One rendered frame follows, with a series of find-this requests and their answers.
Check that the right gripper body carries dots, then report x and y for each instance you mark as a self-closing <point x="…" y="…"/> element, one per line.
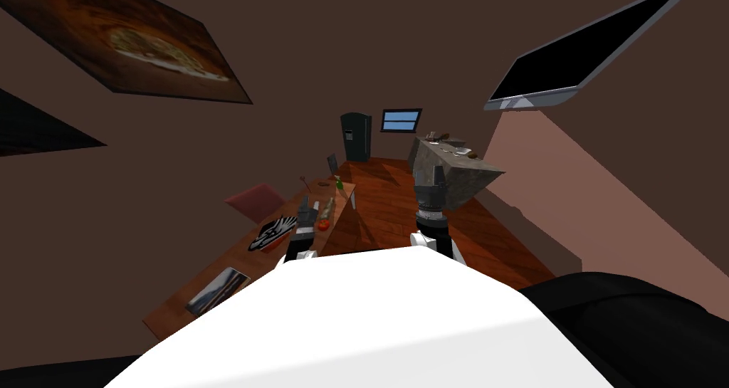
<point x="430" y="194"/>

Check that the green bottle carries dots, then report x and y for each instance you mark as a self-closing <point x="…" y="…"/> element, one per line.
<point x="339" y="183"/>

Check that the pink chair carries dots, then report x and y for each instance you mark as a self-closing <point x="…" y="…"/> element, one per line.
<point x="256" y="201"/>

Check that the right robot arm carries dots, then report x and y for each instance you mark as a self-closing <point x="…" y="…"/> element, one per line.
<point x="626" y="331"/>

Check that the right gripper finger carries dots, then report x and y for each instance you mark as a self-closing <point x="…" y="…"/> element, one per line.
<point x="439" y="175"/>
<point x="419" y="178"/>

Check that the dark grey chair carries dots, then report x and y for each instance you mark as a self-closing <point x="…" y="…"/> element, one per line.
<point x="332" y="163"/>

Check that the red tomato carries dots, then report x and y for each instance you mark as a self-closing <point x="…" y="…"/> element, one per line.
<point x="324" y="225"/>

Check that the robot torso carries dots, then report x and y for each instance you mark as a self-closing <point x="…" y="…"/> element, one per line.
<point x="364" y="319"/>

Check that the black fridge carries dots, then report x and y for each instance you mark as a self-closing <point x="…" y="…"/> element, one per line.
<point x="356" y="137"/>

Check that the black and white striped cloth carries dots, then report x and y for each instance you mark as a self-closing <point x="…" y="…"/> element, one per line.
<point x="272" y="234"/>

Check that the brown wooden table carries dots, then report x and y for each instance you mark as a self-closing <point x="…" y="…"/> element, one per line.
<point x="228" y="260"/>

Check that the dark red spoon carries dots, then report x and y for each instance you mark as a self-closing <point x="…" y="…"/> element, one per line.
<point x="305" y="183"/>

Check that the grey stone kitchen island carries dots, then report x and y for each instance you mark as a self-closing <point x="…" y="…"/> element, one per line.
<point x="450" y="174"/>

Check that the black flat television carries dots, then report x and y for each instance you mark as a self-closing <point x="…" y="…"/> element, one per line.
<point x="569" y="52"/>

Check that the dark wall picture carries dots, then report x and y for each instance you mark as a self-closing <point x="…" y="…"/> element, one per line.
<point x="34" y="129"/>

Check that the pale brown bread loaf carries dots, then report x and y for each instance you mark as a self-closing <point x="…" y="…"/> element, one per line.
<point x="327" y="208"/>

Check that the blue window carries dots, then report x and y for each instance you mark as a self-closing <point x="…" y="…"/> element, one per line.
<point x="401" y="120"/>

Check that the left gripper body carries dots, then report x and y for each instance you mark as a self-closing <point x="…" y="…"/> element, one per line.
<point x="307" y="219"/>

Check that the pizza wall picture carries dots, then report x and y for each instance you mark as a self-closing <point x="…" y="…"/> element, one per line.
<point x="131" y="40"/>

